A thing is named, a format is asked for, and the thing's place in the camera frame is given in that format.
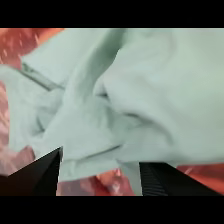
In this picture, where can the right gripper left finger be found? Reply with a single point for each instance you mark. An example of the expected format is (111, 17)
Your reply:
(40, 176)

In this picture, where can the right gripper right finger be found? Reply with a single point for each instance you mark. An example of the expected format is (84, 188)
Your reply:
(170, 181)

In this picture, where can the pale green shirt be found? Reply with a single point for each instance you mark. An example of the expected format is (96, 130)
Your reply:
(133, 100)

